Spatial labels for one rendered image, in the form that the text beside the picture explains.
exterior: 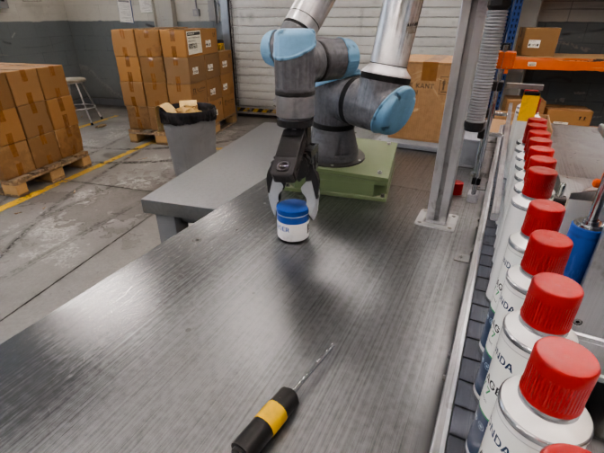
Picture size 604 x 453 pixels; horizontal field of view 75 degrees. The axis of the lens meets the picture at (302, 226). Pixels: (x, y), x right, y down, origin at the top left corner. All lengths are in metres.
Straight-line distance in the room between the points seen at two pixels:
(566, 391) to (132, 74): 4.67
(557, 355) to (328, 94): 0.85
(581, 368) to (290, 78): 0.61
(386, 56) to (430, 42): 4.28
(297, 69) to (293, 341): 0.46
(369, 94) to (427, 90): 0.57
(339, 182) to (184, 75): 3.51
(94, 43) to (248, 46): 2.56
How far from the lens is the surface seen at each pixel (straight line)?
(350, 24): 5.31
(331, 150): 1.06
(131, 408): 0.57
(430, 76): 1.50
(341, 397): 0.54
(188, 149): 3.28
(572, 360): 0.28
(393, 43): 0.96
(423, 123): 1.52
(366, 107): 0.96
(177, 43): 4.42
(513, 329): 0.35
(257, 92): 5.74
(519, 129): 1.12
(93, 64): 7.32
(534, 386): 0.28
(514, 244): 0.47
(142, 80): 4.72
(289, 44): 0.74
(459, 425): 0.49
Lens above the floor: 1.25
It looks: 28 degrees down
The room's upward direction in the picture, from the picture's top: straight up
